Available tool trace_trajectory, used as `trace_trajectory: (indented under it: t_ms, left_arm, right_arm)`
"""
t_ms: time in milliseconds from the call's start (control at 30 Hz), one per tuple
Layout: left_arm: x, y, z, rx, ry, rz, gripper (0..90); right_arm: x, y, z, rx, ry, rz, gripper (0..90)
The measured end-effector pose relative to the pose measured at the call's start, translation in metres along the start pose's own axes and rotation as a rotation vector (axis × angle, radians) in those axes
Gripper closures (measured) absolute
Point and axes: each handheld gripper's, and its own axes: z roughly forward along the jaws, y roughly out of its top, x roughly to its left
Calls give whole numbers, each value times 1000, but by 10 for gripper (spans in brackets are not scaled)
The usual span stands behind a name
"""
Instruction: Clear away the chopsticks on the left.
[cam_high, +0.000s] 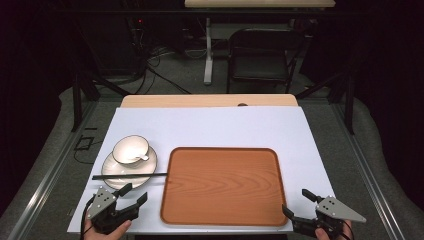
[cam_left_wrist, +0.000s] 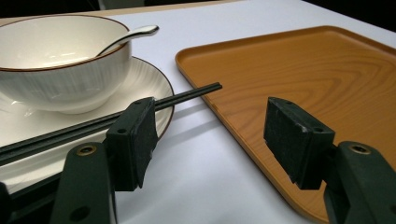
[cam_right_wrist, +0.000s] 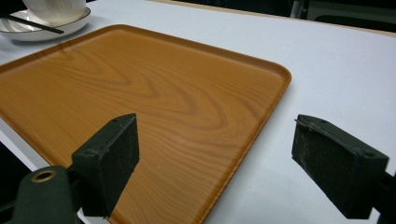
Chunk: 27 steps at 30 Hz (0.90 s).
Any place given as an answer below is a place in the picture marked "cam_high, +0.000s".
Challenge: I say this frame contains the person's left hand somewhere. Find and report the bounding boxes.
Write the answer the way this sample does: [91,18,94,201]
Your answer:
[83,218,133,240]

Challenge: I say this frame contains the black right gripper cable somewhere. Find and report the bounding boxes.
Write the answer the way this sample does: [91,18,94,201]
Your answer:
[339,219,355,240]

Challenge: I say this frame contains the black floor cables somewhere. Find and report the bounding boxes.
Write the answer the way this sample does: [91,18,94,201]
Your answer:
[132,46,192,95]

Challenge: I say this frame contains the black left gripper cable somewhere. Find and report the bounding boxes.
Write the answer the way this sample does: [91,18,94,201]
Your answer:
[79,196,97,240]

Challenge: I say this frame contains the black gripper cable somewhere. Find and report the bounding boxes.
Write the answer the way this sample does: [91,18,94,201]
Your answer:
[79,196,97,240]
[339,219,355,240]

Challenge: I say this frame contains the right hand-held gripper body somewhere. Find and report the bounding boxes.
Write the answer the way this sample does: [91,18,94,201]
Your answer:
[293,195,367,239]

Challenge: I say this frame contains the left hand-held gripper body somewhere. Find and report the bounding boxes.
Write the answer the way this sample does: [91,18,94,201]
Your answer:
[87,186,139,235]

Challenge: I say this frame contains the black folding chair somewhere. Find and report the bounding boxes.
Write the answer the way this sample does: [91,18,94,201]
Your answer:
[226,27,302,95]

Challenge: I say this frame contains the aluminium floor rail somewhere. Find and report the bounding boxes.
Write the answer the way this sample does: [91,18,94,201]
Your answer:
[7,99,98,240]
[329,102,407,240]

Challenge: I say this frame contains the wooden desk with white leg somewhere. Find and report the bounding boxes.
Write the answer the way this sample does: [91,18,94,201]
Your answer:
[184,0,337,86]

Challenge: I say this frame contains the white bowl with dark rim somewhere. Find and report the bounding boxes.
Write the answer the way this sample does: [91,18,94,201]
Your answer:
[111,134,151,166]

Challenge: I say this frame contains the person's right hand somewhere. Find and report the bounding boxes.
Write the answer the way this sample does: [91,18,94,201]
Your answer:
[314,220,354,240]

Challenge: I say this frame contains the brown wooden tray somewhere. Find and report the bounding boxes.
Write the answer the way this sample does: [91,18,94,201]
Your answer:
[160,146,289,227]

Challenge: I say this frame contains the black metal stand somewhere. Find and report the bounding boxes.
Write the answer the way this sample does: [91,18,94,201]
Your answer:
[71,71,132,133]
[294,71,356,135]

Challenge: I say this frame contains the black computer tower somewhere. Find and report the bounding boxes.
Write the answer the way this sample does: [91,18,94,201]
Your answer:
[124,15,149,76]

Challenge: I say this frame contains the black chopsticks pair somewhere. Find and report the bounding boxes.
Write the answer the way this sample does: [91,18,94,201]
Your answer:
[91,172,168,181]

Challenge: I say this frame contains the white table sheet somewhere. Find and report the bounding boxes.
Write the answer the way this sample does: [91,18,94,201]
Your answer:
[66,106,336,235]

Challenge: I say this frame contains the white plate with dark rim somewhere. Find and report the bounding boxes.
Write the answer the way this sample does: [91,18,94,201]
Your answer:
[100,145,158,191]

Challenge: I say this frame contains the black floor socket frame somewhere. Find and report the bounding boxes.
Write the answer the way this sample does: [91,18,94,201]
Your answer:
[73,134,95,152]

